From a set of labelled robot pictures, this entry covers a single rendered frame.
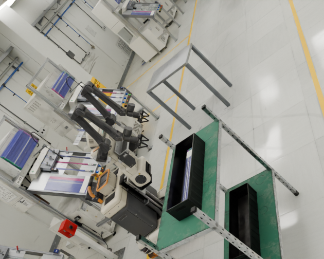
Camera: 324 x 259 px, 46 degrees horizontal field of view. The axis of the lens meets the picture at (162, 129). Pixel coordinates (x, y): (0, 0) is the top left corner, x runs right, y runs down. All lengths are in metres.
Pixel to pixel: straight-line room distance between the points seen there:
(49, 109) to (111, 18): 3.55
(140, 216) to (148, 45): 5.73
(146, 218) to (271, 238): 1.40
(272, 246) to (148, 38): 6.75
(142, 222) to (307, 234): 1.50
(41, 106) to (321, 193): 4.03
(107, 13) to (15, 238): 4.99
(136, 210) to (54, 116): 2.63
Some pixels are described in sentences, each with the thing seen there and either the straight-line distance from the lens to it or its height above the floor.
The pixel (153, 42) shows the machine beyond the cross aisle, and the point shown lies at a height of 0.30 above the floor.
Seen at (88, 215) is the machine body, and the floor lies 0.46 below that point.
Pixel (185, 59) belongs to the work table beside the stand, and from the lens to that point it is 4.50.
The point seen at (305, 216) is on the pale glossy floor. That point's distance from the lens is 3.02.
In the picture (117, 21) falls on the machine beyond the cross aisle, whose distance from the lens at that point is 8.66.
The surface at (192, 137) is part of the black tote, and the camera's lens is 2.52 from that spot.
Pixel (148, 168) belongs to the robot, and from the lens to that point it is 3.54.
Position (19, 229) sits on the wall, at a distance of 6.20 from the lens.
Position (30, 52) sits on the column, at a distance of 7.69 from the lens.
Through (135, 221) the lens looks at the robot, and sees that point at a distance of 3.63.
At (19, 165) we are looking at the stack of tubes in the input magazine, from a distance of 4.72.
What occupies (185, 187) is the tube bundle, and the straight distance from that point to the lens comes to 2.30.
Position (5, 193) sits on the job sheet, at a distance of 4.88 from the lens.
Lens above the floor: 2.15
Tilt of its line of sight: 22 degrees down
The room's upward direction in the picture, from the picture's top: 50 degrees counter-clockwise
